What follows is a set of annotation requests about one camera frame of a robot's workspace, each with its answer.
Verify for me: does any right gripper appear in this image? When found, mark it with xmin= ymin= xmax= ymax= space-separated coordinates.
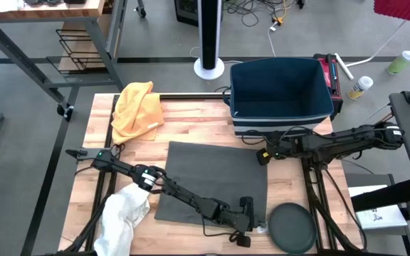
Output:
xmin=256 ymin=131 xmax=302 ymax=166

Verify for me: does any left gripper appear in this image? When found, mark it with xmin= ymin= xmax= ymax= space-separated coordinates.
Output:
xmin=219 ymin=196 xmax=265 ymax=249

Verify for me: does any grey kitchen towel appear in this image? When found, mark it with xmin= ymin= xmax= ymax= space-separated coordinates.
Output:
xmin=154 ymin=141 xmax=269 ymax=228

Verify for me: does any yellow towel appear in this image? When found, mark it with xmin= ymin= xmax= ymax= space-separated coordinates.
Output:
xmin=111 ymin=80 xmax=166 ymax=145

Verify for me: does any dark green round plate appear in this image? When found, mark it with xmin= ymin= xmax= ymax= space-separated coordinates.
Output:
xmin=268 ymin=202 xmax=318 ymax=255

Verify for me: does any navy white striped fabric bin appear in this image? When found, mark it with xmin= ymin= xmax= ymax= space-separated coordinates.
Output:
xmin=228 ymin=57 xmax=335 ymax=139

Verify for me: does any red black tool case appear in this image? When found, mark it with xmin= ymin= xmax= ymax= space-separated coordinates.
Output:
xmin=313 ymin=53 xmax=344 ymax=117

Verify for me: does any white plastic tube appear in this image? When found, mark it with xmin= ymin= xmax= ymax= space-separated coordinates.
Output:
xmin=334 ymin=52 xmax=355 ymax=81

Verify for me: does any black padded bar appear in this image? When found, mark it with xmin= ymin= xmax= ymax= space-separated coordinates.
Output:
xmin=350 ymin=177 xmax=410 ymax=213

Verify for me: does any white printed box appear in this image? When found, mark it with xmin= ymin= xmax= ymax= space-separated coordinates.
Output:
xmin=348 ymin=184 xmax=409 ymax=236

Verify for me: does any white black tower fan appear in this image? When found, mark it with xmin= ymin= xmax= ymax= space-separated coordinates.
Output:
xmin=193 ymin=0 xmax=226 ymax=81

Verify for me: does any white crumpled cloth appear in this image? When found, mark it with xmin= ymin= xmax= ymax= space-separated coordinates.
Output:
xmin=93 ymin=183 xmax=151 ymax=256

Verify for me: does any green bottle white cap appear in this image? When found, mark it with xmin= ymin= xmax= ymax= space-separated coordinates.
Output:
xmin=386 ymin=50 xmax=410 ymax=76

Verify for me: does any black box on floor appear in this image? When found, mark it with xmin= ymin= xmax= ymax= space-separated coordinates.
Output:
xmin=174 ymin=0 xmax=201 ymax=28

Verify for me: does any red ribbed panel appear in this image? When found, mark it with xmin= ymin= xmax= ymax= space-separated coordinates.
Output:
xmin=374 ymin=0 xmax=410 ymax=26

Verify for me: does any black caster wheel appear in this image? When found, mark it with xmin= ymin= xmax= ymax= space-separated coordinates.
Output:
xmin=56 ymin=102 xmax=75 ymax=122
xmin=135 ymin=0 xmax=147 ymax=18

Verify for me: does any tan wooden board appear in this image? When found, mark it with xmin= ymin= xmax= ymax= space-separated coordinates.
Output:
xmin=58 ymin=14 xmax=115 ymax=72

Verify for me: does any black metal table rail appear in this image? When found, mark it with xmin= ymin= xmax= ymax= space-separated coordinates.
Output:
xmin=114 ymin=92 xmax=233 ymax=102

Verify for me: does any white power cable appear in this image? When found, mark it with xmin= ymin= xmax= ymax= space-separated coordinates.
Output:
xmin=189 ymin=21 xmax=280 ymax=65

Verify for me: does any tangle of black cables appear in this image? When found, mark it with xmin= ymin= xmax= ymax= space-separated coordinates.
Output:
xmin=222 ymin=0 xmax=305 ymax=28

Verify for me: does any black wire rack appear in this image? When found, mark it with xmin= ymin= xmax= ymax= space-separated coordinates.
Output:
xmin=46 ymin=28 xmax=108 ymax=75

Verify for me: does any wooden workbench grey frame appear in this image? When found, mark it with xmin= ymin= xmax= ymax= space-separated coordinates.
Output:
xmin=0 ymin=0 xmax=127 ymax=114

